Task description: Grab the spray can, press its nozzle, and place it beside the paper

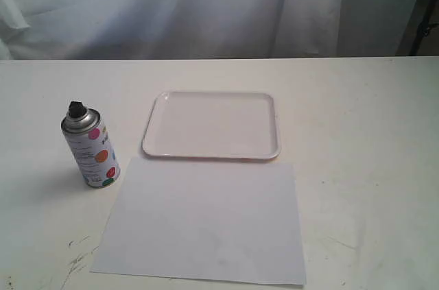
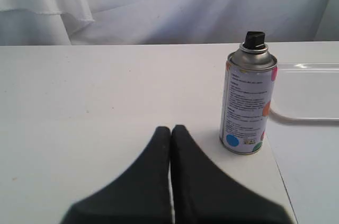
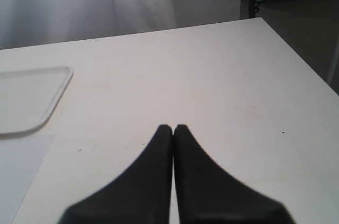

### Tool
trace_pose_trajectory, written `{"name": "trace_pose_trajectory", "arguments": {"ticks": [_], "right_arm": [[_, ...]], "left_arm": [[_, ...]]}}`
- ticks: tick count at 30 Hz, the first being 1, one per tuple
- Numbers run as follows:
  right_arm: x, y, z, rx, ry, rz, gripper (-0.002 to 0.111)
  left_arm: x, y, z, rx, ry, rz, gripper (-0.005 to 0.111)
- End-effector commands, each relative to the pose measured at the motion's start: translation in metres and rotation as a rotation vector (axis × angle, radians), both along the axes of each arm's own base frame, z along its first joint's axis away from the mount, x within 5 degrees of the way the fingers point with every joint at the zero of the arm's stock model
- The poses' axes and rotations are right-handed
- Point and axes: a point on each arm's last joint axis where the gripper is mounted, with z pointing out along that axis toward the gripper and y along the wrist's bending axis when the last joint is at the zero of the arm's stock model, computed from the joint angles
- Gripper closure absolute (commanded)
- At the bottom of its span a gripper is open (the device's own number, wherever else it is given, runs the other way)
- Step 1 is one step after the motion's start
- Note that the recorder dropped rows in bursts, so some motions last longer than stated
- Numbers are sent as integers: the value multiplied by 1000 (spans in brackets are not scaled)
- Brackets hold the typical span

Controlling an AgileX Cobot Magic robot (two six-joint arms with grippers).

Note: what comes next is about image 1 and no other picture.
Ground white spray can coloured dots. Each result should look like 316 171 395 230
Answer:
61 101 121 188

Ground white rectangular plastic tray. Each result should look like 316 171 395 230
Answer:
142 91 281 161

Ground white paper sheet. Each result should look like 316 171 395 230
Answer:
91 158 306 285

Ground white cloth backdrop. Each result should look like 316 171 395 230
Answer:
1 0 416 60

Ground dark stand at right edge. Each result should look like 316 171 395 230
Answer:
397 0 438 56

